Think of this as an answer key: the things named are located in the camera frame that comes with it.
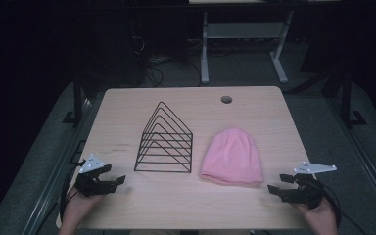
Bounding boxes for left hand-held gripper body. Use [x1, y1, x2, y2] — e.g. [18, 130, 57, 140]
[74, 154, 118, 198]

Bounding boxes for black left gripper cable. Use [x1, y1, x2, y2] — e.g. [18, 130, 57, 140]
[59, 159, 87, 224]

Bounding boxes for tangle of floor cables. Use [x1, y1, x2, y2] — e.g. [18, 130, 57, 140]
[130, 34, 204, 88]

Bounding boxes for pink knitted beanie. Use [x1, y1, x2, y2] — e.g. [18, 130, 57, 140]
[199, 126, 264, 188]

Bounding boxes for white metal desk frame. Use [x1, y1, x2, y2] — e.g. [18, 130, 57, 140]
[200, 9, 296, 86]

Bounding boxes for person's left hand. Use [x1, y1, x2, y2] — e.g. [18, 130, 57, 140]
[58, 187, 106, 235]

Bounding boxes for black wire file rack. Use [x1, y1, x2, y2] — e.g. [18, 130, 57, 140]
[133, 101, 194, 174]

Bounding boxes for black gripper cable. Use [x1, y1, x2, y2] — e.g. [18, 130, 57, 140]
[308, 178, 370, 235]
[59, 159, 87, 224]

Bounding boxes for grey metal floor rail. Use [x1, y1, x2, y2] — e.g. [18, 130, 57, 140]
[325, 96, 376, 227]
[21, 97, 94, 235]

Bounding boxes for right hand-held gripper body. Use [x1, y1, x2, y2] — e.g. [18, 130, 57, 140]
[278, 161, 338, 211]

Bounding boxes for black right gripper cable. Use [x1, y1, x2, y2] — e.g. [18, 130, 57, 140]
[308, 178, 370, 235]

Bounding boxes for black metal stand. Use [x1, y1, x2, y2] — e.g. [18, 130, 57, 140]
[62, 69, 92, 127]
[338, 69, 368, 129]

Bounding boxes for person's right hand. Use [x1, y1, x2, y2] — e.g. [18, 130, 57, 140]
[293, 198, 340, 235]

